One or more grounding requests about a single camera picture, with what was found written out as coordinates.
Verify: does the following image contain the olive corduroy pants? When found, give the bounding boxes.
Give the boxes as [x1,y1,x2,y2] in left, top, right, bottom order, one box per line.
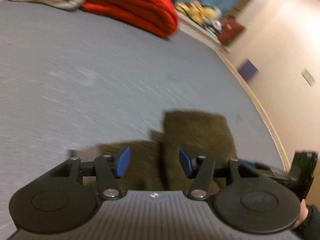
[70,111,237,192]

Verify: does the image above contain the person's right forearm dark sleeve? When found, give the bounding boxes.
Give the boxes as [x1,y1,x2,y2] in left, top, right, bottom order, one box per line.
[295,205,320,240]

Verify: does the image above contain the person's right hand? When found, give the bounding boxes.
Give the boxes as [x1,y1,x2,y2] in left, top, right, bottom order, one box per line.
[293,199,309,229]

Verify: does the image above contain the dark red cushion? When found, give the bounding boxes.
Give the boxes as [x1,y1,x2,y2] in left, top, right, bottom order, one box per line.
[217,18,245,46]

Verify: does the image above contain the yellow plush toy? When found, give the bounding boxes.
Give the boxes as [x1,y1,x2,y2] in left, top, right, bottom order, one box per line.
[175,1,222,26]

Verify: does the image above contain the red folded quilt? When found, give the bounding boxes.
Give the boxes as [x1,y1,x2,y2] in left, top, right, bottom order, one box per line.
[81,0,178,38]

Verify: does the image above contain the white wall socket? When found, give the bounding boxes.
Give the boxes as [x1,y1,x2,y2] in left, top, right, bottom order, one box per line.
[301,69,316,87]

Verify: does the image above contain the purple wall item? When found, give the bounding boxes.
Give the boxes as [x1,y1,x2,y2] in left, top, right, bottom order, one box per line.
[237,59,259,83]

